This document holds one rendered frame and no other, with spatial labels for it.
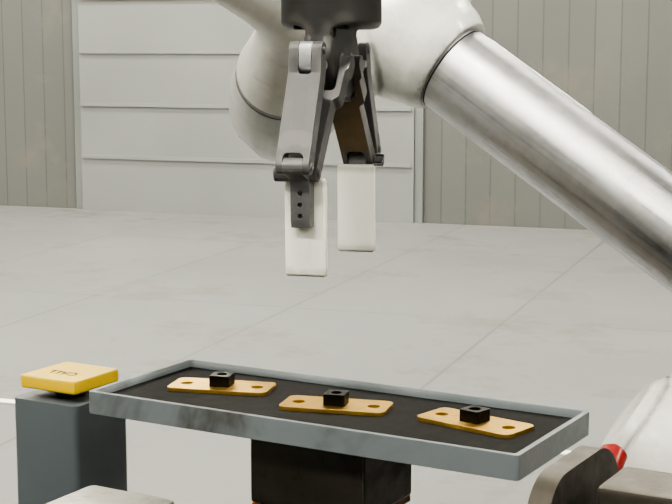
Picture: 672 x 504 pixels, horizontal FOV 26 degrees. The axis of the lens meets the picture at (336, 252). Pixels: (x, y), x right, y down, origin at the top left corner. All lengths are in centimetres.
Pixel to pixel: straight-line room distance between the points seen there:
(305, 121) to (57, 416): 38
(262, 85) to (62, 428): 42
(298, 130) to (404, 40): 57
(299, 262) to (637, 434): 47
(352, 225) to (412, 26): 45
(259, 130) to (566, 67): 994
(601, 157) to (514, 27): 1000
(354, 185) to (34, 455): 36
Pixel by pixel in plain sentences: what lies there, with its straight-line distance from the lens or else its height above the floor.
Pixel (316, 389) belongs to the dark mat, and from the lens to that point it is 119.
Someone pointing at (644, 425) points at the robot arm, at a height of 109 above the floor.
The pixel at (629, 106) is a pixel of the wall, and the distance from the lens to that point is 1137.
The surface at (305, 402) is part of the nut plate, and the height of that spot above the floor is 116.
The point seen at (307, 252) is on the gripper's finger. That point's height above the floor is 129.
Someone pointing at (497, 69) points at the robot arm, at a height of 141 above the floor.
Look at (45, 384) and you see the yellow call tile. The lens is 126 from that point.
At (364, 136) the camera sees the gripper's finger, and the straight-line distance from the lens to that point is 115.
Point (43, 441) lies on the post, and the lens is 126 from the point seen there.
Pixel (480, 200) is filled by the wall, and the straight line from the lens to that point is 1164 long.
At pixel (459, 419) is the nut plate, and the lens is 109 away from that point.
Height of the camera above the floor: 144
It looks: 8 degrees down
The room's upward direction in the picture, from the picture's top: straight up
